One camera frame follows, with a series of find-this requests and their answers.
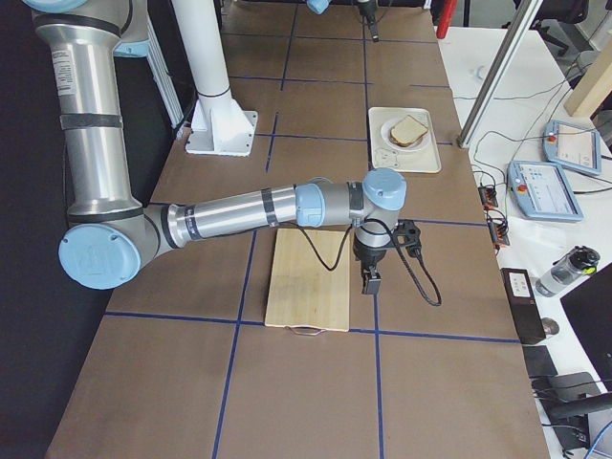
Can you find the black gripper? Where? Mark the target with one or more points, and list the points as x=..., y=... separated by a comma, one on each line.
x=367, y=254
x=367, y=10

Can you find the white round plate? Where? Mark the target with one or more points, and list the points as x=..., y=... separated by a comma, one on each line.
x=422, y=143

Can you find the bread slice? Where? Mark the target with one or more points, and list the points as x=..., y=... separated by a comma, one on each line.
x=407, y=131

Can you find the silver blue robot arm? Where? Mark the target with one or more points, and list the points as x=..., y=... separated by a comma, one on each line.
x=320, y=6
x=111, y=235

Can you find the bamboo cutting board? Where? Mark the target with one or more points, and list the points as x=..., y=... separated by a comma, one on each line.
x=310, y=283

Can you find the red object at back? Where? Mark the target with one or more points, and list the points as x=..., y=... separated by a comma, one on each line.
x=445, y=18

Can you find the cream bear serving tray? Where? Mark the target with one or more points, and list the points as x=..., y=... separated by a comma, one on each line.
x=426, y=160

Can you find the orange black connector far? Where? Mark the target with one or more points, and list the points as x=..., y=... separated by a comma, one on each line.
x=488, y=197

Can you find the black rectangular box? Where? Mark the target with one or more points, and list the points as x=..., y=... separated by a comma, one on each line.
x=520, y=295

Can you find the near teach pendant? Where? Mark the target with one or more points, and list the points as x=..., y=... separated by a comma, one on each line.
x=542, y=192

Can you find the teach pendant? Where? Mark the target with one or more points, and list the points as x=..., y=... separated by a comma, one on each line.
x=542, y=192
x=574, y=147

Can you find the clear water bottle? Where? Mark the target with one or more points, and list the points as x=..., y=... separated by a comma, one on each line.
x=578, y=262

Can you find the black monitor corner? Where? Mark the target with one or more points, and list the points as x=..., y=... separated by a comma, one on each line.
x=588, y=309

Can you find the black desk device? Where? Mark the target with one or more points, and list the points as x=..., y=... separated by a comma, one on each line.
x=576, y=408

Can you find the wooden beam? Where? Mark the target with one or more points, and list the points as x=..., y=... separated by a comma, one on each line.
x=593, y=88

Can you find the far teach pendant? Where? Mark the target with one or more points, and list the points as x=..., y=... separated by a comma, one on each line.
x=574, y=147

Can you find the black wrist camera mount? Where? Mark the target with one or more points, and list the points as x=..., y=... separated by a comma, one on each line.
x=407, y=235

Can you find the aluminium frame post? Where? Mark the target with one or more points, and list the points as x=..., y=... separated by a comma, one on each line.
x=524, y=17

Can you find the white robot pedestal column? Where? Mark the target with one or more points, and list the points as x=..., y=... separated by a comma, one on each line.
x=219, y=125

